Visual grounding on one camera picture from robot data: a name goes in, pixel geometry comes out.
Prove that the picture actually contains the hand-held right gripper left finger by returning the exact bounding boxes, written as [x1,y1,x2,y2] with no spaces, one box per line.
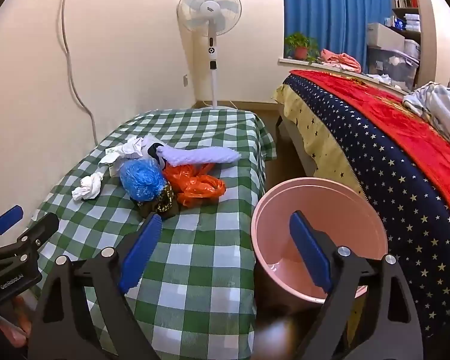
[28,214,164,360]

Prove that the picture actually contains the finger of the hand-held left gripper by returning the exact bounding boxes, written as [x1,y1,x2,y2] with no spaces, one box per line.
[0,212,60,271]
[0,205,24,250]

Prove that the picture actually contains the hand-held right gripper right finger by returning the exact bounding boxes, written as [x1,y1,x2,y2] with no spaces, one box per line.
[289,211,424,360]

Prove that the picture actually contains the pink plastic bucket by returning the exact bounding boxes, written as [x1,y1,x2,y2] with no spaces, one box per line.
[250,177,389,304]

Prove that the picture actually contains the dark patterned wrapper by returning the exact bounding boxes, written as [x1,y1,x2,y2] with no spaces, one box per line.
[137,184,181,221]

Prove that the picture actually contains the white tissue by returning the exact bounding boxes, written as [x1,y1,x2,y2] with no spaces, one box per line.
[72,173,104,200]

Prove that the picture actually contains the blue plastic bag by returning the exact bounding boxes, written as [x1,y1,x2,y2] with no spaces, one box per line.
[119,158,167,201]

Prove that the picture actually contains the orange plastic bag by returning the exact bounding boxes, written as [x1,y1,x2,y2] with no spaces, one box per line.
[162,163,226,208]

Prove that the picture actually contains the black and white wrapper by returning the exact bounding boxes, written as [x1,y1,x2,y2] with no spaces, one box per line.
[140,137,169,167]

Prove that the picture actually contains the white paper wrapper green print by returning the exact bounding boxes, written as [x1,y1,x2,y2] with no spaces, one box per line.
[99,137,147,166]

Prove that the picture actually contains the person's left hand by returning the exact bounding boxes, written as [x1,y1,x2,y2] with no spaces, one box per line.
[2,295,34,349]

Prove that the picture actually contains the green checked tablecloth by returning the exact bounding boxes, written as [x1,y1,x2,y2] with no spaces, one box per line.
[32,109,278,360]

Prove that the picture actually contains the yellow star-print bed skirt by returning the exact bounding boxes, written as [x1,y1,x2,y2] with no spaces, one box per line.
[275,82,368,196]

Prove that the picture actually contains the red blanket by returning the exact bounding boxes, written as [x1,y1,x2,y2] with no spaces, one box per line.
[289,69,450,229]

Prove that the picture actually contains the pink clothes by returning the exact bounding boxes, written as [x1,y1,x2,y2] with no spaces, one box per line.
[320,49,362,73]

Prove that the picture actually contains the potted green plant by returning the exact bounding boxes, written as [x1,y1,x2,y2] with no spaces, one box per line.
[284,32,320,62]

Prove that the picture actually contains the clear plastic storage box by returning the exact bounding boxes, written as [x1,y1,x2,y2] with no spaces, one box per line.
[367,45,421,91]

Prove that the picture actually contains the white plastic container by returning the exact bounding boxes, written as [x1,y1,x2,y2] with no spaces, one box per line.
[404,39,421,59]

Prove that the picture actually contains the beige cardboard box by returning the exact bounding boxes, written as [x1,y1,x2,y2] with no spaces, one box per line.
[367,22,406,49]

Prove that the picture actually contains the blue curtain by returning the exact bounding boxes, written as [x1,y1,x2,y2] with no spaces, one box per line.
[282,0,392,74]

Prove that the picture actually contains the blue and white packages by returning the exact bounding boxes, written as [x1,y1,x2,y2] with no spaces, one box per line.
[384,14,421,32]

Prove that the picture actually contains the white standing fan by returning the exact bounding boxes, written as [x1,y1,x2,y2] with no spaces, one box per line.
[176,0,248,112]

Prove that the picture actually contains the wooden bookshelf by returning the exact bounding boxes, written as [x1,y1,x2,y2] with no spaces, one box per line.
[390,0,422,61]

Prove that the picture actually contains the grey wall cable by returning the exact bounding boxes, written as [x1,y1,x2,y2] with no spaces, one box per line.
[60,0,98,147]

